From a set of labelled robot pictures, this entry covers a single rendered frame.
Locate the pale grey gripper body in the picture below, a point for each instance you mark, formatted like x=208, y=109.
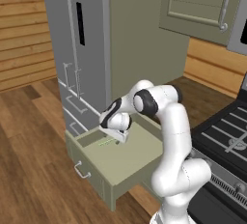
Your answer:
x=119, y=135

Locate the green straw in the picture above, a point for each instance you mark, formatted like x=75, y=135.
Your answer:
x=107, y=143

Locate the olive green open drawer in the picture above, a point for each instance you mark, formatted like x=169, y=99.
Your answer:
x=122, y=163

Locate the black and silver stove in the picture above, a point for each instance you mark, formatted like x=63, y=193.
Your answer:
x=222, y=150

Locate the olive green wall cupboard door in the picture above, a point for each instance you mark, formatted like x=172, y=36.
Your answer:
x=199, y=5

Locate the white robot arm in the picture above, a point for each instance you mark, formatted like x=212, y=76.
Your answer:
x=175, y=144

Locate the olive green tall cupboard panel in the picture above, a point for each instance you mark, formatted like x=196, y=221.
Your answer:
x=144, y=41

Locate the grey microwave oven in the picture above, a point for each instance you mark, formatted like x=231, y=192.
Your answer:
x=239, y=34

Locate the dark stove knob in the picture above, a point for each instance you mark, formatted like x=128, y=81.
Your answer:
x=240, y=188

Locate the grey fridge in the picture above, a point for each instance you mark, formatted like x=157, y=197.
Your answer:
x=90, y=25

